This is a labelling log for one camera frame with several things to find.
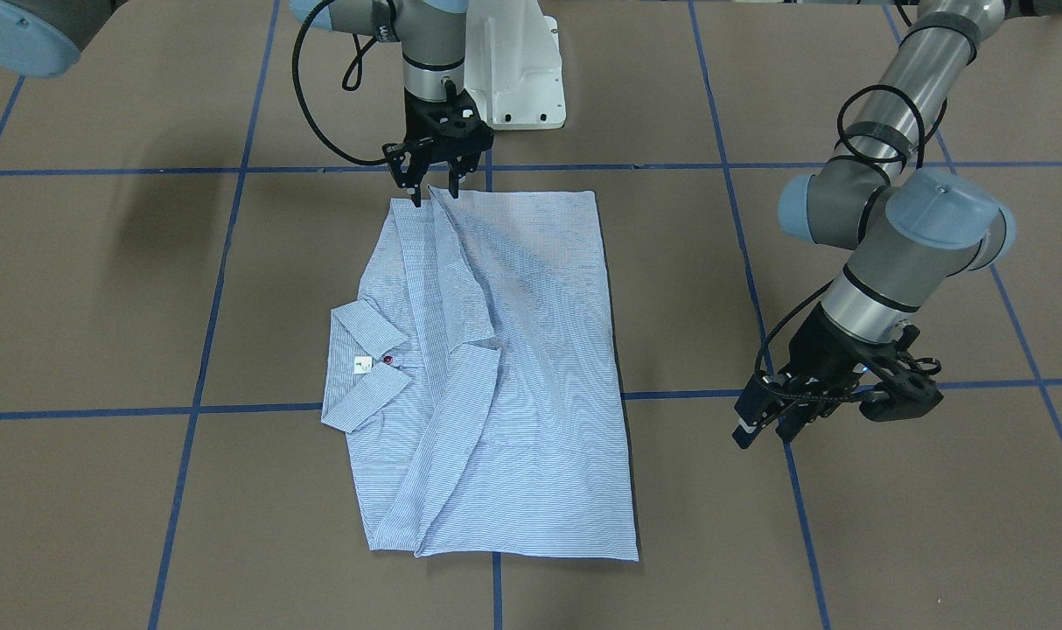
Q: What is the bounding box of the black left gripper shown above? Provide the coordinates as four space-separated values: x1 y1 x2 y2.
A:
732 305 944 450

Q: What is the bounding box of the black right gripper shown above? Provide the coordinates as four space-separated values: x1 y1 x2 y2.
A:
382 89 495 208

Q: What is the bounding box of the light blue striped shirt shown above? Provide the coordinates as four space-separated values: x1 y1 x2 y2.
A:
320 187 639 562

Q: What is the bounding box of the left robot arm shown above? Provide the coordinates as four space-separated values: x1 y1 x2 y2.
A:
732 1 1016 448

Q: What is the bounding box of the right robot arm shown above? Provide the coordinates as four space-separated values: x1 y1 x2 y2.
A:
0 1 494 205

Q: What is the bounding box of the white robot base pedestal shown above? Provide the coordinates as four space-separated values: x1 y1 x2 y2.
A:
465 1 567 131

